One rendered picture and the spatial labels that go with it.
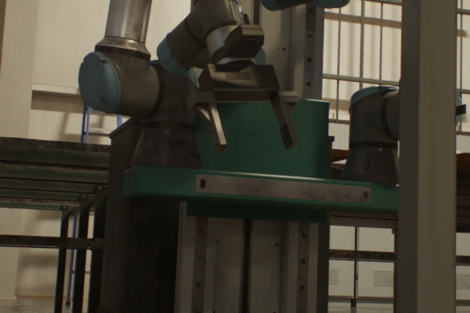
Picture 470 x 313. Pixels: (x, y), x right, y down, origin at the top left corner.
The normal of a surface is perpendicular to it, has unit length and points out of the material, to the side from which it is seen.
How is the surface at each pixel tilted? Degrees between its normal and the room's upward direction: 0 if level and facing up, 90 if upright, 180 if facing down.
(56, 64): 95
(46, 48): 91
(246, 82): 67
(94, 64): 97
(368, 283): 90
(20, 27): 99
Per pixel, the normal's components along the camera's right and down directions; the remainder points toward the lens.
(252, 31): 0.38, -0.49
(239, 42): 0.25, 0.87
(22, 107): 0.29, 0.04
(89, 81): -0.74, 0.00
